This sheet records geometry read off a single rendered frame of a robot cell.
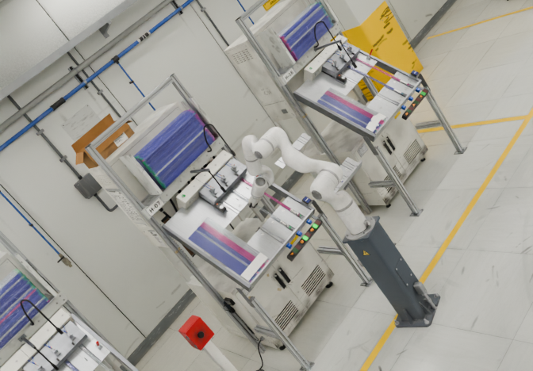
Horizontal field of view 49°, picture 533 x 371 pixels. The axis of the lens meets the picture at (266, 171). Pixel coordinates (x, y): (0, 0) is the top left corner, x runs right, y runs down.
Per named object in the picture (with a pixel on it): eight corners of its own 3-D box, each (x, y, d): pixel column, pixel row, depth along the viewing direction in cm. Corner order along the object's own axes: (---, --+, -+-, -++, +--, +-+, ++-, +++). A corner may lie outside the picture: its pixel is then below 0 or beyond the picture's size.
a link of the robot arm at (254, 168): (260, 142, 355) (267, 177, 376) (241, 156, 348) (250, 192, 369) (270, 148, 350) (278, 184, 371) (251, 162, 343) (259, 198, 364)
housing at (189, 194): (233, 166, 413) (232, 154, 402) (187, 214, 391) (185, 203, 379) (224, 161, 416) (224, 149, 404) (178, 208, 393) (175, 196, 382)
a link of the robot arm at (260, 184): (258, 182, 374) (248, 190, 370) (261, 172, 363) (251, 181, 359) (268, 191, 372) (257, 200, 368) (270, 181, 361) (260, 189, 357)
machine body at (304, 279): (339, 280, 435) (293, 219, 414) (283, 355, 403) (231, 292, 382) (286, 272, 488) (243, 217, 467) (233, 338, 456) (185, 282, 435)
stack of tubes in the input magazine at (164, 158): (216, 139, 397) (192, 107, 388) (165, 189, 374) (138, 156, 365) (207, 140, 408) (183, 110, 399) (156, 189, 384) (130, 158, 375)
